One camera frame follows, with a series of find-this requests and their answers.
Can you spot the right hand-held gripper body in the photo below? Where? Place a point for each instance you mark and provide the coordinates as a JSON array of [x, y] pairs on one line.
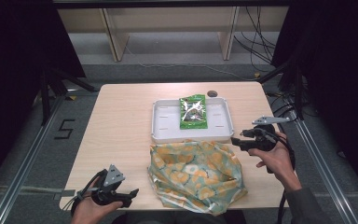
[[264, 140]]

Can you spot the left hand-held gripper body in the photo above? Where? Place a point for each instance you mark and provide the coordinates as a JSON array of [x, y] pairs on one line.
[[113, 179]]

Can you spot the green snack packet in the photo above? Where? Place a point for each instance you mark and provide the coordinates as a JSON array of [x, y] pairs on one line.
[[193, 113]]

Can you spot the green yellow patterned cloth bag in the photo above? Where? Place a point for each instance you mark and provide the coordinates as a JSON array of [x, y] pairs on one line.
[[195, 177]]

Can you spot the white plastic tray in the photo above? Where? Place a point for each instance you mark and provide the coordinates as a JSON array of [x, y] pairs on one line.
[[164, 121]]

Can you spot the person's right hand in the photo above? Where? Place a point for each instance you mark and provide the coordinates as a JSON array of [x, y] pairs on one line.
[[279, 165]]

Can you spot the person's left hand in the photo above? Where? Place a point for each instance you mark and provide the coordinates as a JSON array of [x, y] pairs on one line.
[[88, 211]]

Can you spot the black metal stand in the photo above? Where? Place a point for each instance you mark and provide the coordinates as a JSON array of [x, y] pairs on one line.
[[46, 99], [298, 93]]

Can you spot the yellow floor tape piece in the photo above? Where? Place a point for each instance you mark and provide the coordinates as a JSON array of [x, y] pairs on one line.
[[72, 98], [257, 74]]

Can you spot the black curtain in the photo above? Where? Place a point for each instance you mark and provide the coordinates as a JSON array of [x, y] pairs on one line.
[[15, 62], [338, 77]]

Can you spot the light wooden desk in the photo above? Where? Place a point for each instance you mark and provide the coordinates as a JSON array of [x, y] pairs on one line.
[[174, 18]]

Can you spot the aluminium floor rail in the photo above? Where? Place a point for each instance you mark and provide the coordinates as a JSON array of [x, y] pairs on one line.
[[323, 168], [28, 161]]

